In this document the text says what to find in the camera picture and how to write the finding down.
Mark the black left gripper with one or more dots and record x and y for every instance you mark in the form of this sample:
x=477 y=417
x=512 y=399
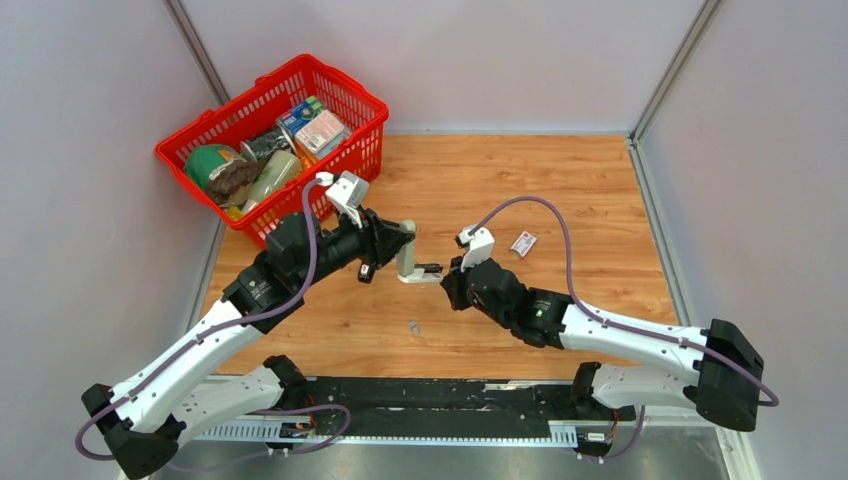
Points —
x=377 y=236

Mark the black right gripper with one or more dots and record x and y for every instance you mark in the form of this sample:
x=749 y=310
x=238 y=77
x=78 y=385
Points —
x=454 y=282

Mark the black stapler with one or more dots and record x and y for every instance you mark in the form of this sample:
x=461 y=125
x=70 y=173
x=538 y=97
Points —
x=366 y=273

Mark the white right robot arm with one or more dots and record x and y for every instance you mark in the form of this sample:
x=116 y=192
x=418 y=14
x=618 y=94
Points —
x=715 y=371

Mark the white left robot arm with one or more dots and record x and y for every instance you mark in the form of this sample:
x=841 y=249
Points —
x=147 y=418

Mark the small red white staple box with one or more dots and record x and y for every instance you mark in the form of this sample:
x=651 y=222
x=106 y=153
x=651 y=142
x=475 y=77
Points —
x=523 y=244

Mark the pink white carton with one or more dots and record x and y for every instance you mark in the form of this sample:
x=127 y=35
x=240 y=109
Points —
x=322 y=134

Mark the pale green bottle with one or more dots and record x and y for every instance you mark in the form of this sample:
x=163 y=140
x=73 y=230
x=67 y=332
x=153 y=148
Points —
x=281 y=168

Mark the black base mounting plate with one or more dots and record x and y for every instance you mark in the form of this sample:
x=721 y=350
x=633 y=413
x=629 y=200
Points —
x=373 y=396

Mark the blue green box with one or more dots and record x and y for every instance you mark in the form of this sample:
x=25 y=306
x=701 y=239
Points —
x=300 y=115

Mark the dark patterned can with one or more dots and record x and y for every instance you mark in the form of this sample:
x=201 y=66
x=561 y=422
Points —
x=263 y=146

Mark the brown crumpled bag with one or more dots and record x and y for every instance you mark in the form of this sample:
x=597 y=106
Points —
x=226 y=182

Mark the green round package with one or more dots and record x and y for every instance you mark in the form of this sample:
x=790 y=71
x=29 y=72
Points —
x=206 y=162

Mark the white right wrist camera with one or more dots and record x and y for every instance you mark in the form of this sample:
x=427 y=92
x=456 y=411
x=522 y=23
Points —
x=478 y=244

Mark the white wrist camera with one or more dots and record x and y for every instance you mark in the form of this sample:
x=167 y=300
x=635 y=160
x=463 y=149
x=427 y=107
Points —
x=478 y=244
x=345 y=192

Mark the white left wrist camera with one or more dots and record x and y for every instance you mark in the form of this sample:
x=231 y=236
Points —
x=345 y=192

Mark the slotted grey cable duct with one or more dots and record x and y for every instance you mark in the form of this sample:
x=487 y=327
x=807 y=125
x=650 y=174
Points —
x=398 y=428

